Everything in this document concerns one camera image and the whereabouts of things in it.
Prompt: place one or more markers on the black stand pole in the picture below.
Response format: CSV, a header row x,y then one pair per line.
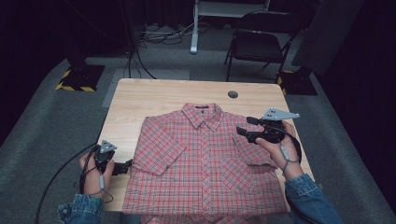
x,y
128,25

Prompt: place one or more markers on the grey table edge bracket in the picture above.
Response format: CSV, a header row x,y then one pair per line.
x,y
320,186

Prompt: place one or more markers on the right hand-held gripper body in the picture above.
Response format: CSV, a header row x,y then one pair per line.
x,y
272,132

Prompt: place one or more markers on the black base with yellow stripes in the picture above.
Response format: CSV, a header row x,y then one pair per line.
x,y
82,77
297,84

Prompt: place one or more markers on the grey round table grommet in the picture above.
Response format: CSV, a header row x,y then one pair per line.
x,y
233,94

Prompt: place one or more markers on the black folding chair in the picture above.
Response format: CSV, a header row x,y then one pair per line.
x,y
258,46

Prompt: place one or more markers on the grey upright panel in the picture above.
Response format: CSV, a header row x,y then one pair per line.
x,y
327,34

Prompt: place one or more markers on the red plaid short-sleeved shirt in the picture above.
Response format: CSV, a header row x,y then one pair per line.
x,y
202,165

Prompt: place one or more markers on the person's right hand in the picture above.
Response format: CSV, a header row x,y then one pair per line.
x,y
288,155

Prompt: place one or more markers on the white metal stand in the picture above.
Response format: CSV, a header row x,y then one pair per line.
x,y
194,31

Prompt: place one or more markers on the person's left hand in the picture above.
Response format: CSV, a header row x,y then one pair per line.
x,y
91,183

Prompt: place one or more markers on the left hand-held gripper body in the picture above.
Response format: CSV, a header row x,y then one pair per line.
x,y
104,157

